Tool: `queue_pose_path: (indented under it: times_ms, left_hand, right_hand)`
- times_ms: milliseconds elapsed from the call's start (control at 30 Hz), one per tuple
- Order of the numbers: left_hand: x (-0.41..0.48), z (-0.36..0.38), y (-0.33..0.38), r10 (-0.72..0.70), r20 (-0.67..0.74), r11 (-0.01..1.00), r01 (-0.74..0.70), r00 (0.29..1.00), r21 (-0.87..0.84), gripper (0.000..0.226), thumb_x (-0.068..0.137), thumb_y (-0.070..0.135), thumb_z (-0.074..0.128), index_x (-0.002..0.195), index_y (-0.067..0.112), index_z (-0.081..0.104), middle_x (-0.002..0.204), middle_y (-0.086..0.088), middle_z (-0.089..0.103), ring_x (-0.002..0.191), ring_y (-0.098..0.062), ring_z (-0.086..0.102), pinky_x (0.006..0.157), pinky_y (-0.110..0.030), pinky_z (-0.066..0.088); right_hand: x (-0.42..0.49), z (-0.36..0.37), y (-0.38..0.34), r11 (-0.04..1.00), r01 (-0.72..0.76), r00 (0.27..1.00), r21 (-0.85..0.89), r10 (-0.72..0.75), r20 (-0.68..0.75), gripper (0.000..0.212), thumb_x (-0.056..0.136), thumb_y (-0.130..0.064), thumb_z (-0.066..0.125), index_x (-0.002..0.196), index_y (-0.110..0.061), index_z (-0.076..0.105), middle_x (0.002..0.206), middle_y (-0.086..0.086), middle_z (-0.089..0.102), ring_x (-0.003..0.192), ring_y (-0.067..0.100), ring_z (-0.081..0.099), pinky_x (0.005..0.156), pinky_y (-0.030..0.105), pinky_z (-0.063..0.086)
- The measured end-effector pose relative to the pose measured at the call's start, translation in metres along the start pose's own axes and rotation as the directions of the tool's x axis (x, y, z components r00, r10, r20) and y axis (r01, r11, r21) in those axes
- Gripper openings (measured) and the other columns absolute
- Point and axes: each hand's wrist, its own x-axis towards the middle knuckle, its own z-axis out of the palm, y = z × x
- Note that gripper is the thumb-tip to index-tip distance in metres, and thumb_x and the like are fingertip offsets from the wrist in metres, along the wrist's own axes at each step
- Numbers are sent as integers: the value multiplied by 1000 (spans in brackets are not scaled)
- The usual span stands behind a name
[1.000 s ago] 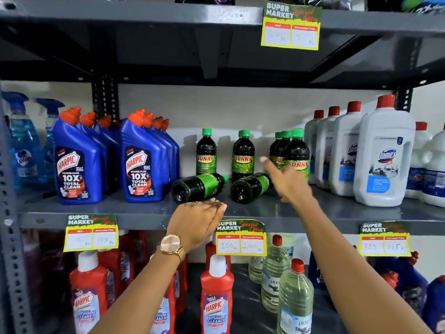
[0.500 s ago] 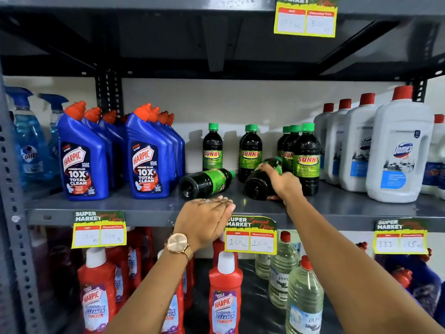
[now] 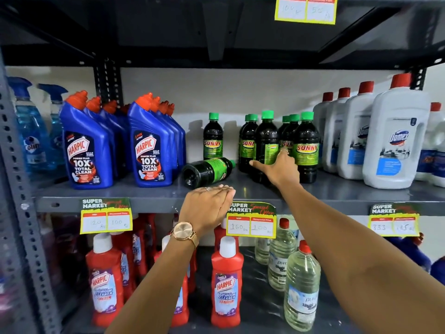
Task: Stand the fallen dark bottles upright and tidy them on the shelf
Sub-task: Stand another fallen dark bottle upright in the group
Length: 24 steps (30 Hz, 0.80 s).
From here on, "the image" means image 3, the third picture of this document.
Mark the person's right hand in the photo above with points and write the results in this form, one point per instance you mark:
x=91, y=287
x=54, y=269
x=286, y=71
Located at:
x=283, y=172

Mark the person's left hand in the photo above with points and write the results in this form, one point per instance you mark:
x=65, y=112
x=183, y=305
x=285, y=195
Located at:
x=203, y=208

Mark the person's left fingers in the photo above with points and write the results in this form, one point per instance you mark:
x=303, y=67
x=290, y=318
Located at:
x=224, y=193

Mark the person's right thumb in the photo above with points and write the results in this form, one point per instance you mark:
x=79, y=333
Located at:
x=260, y=165

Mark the dark green-capped cleaner bottle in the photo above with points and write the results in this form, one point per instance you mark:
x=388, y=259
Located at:
x=266, y=135

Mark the person's left forearm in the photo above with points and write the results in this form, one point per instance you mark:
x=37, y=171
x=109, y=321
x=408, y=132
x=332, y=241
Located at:
x=156, y=292

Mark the person's right forearm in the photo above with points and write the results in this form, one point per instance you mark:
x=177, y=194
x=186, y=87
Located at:
x=347, y=260

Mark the yellow and green price tag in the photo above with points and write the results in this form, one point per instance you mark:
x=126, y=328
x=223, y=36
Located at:
x=106, y=219
x=393, y=222
x=251, y=224

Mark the group of dark green-capped bottles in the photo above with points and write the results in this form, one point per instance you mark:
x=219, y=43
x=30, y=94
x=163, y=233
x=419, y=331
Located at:
x=212, y=142

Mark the rose gold wristwatch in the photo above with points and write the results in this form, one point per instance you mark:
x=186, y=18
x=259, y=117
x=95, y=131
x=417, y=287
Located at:
x=184, y=232

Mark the clear liquid red-capped bottle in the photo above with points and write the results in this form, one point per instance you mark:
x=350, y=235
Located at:
x=262, y=250
x=301, y=288
x=280, y=264

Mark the rows of blue orange-capped bottles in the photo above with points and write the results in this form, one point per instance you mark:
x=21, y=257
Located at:
x=149, y=149

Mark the grey metal shelving rack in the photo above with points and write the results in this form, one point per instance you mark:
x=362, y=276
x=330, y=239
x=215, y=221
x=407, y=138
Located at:
x=208, y=38

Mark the row of white red-capped jugs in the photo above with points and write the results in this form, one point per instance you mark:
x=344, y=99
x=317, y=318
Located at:
x=396, y=135

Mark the group of red white-capped bottles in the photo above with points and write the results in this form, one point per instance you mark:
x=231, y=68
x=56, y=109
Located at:
x=104, y=274

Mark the dark blue bottle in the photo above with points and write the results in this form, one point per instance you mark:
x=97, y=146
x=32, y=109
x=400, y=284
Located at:
x=438, y=271
x=412, y=252

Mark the blue glass cleaner spray bottle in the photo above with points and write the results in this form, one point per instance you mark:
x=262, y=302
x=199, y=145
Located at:
x=31, y=135
x=57, y=132

